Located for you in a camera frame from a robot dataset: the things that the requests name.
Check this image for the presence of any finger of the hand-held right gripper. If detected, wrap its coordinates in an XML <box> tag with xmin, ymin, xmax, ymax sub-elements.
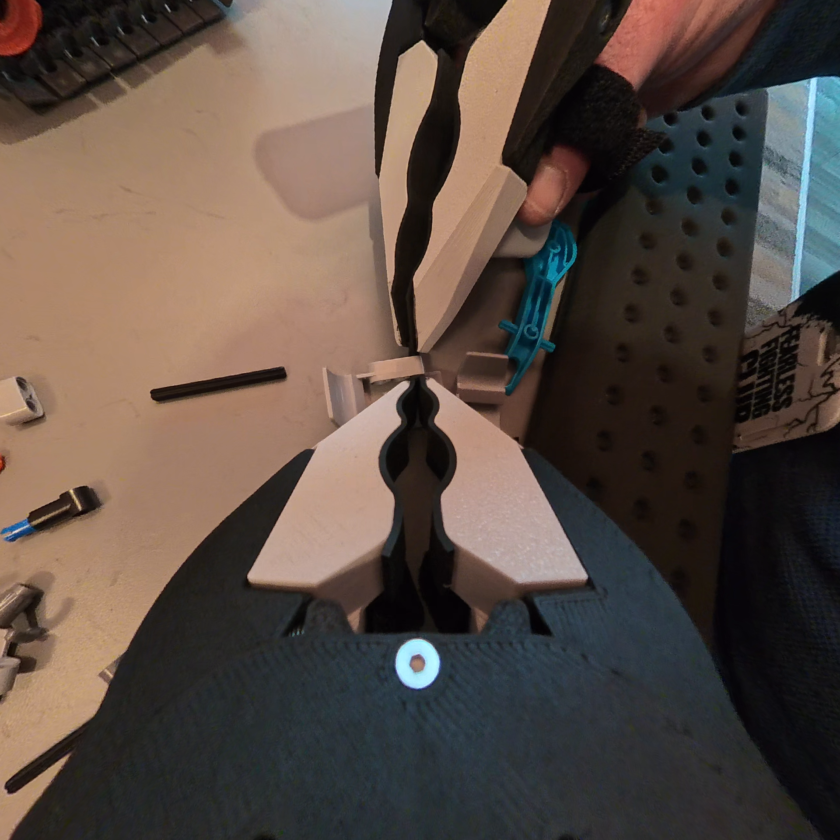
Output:
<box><xmin>379</xmin><ymin>39</ymin><xmax>448</xmax><ymax>347</ymax></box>
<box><xmin>406</xmin><ymin>0</ymin><xmax>529</xmax><ymax>353</ymax></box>

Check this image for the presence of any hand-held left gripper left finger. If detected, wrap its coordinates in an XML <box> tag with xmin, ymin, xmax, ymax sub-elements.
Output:
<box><xmin>247</xmin><ymin>379</ymin><xmax>422</xmax><ymax>634</ymax></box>

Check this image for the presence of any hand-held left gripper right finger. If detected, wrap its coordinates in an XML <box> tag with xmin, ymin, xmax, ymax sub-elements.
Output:
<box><xmin>419</xmin><ymin>379</ymin><xmax>589</xmax><ymax>634</ymax></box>

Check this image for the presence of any grey curved panel assembly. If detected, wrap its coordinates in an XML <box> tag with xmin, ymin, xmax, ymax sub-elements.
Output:
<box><xmin>322</xmin><ymin>353</ymin><xmax>454</xmax><ymax>427</ymax></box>
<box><xmin>430</xmin><ymin>252</ymin><xmax>527</xmax><ymax>442</ymax></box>

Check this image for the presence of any person's right forearm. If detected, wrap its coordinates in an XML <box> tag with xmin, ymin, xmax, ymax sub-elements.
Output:
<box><xmin>682</xmin><ymin>0</ymin><xmax>840</xmax><ymax>112</ymax></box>

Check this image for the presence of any person's right hand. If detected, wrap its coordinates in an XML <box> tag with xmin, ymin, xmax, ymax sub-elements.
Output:
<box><xmin>520</xmin><ymin>0</ymin><xmax>783</xmax><ymax>225</ymax></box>

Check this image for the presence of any long black axle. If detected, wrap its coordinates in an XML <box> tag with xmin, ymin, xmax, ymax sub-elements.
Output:
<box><xmin>149</xmin><ymin>365</ymin><xmax>288</xmax><ymax>403</ymax></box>

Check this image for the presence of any teal separator tool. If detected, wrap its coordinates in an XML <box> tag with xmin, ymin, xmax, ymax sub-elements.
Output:
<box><xmin>499</xmin><ymin>220</ymin><xmax>579</xmax><ymax>396</ymax></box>

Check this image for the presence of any black perforated chair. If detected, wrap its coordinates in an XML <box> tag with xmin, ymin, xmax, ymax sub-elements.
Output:
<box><xmin>524</xmin><ymin>91</ymin><xmax>770</xmax><ymax>654</ymax></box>

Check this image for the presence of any black pin with blue tip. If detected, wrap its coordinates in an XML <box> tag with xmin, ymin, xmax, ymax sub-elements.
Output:
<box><xmin>0</xmin><ymin>485</ymin><xmax>103</xmax><ymax>543</ymax></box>

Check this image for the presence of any person's dark clothing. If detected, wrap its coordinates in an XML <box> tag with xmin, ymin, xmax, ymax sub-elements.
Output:
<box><xmin>714</xmin><ymin>272</ymin><xmax>840</xmax><ymax>840</ymax></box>

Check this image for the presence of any printed badge holder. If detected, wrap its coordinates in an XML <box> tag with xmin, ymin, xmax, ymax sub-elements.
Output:
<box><xmin>730</xmin><ymin>294</ymin><xmax>840</xmax><ymax>455</ymax></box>

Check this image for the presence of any dark grey connector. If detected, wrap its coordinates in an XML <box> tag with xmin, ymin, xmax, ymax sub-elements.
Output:
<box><xmin>0</xmin><ymin>582</ymin><xmax>51</xmax><ymax>648</ymax></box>

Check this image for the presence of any small grey connector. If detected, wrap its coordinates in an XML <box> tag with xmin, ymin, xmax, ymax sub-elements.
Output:
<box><xmin>0</xmin><ymin>375</ymin><xmax>46</xmax><ymax>425</ymax></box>

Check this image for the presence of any grey orange tracked toy robot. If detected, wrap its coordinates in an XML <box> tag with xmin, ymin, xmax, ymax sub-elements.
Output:
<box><xmin>0</xmin><ymin>0</ymin><xmax>232</xmax><ymax>110</ymax></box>

